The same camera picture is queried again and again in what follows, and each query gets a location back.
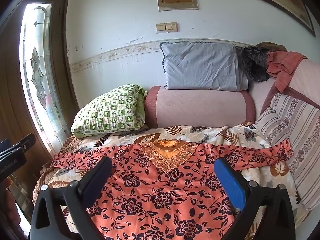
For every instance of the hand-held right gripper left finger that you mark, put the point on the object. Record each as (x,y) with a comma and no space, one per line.
(96,182)

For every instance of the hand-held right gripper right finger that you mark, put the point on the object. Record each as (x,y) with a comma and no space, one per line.
(231,185)

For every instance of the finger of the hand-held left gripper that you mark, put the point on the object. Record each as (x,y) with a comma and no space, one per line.
(25,139)
(12,151)

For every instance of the orange floral blouse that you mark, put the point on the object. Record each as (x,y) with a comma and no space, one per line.
(160,192)

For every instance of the cream leaf-print blanket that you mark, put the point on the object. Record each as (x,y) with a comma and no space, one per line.
(212,132)

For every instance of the stained glass window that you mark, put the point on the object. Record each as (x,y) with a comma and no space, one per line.
(37,80)

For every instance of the green patterned pillow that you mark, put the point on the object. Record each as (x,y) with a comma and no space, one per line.
(110,110)

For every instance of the striped floral cushion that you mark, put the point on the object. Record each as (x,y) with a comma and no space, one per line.
(297,140)

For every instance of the pink quilted bolster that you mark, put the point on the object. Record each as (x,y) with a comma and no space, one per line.
(197,110)

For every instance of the grey pillow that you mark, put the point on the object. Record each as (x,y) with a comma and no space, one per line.
(202,65)

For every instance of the black furry cloth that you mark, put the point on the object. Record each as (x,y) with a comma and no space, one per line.
(252,62)

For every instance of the pink quilted sofa cover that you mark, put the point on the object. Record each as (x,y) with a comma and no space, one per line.
(306,80)

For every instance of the reddish knit cloth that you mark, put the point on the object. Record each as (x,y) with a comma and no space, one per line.
(285,65)

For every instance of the brown cloth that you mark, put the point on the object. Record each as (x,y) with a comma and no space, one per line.
(271,47)

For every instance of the beige light switch panel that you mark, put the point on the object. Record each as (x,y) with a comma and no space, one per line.
(167,27)

